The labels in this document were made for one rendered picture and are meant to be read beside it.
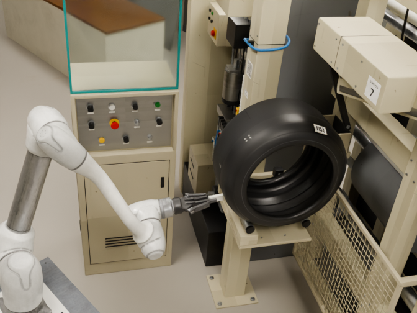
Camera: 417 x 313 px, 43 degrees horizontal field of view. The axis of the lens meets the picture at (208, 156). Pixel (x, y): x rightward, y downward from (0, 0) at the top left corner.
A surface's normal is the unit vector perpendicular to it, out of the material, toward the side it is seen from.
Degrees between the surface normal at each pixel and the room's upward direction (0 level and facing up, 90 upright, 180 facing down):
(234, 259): 90
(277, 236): 0
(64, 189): 0
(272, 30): 90
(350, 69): 90
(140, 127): 90
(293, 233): 0
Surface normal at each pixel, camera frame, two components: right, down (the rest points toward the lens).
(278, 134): -0.04, -0.18
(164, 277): 0.07, -0.83
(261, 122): -0.37, -0.70
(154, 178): 0.23, 0.55
